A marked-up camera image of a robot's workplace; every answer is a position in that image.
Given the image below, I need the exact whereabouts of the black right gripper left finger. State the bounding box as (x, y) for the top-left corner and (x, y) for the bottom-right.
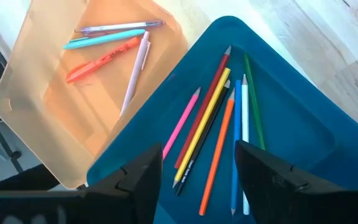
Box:
(85, 142), (163, 224)

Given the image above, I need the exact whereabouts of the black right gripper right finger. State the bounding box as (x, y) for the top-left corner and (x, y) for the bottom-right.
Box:
(234, 139), (358, 224)

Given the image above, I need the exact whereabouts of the black pencil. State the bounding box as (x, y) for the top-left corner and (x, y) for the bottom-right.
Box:
(175, 78), (232, 197)

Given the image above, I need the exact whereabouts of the orange pencil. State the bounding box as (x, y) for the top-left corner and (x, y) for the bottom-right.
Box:
(198, 87), (237, 217)

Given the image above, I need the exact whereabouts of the pink pencil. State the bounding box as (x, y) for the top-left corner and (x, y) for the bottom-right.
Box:
(162, 86), (203, 161)

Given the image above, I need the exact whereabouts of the yellow pencil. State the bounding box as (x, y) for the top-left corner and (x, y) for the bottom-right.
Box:
(172, 67), (232, 189)

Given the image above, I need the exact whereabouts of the white pencil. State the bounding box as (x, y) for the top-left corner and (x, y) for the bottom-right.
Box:
(241, 73), (251, 216)

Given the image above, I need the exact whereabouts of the green pencil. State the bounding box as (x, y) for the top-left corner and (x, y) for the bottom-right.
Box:
(243, 53), (267, 151)

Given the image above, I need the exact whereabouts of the pale pink pen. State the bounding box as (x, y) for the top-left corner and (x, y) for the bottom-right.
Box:
(119, 30), (152, 118)

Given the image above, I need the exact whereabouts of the red pencil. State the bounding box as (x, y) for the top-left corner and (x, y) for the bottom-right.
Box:
(173, 44), (233, 170)

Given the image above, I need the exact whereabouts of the orange highlighter pen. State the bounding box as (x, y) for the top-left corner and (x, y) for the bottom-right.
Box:
(65, 35), (142, 85)

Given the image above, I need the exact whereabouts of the orange translucent plastic bin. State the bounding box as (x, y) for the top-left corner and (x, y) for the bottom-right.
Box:
(0, 0), (188, 190)

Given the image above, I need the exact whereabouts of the teal pen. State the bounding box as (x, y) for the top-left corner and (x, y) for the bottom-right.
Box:
(62, 28), (147, 51)

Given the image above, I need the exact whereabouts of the purple pen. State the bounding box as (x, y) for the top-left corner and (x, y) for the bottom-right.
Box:
(74, 19), (166, 35)

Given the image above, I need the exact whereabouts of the blue plastic bin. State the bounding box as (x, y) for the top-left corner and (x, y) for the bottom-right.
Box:
(86, 15), (358, 224)

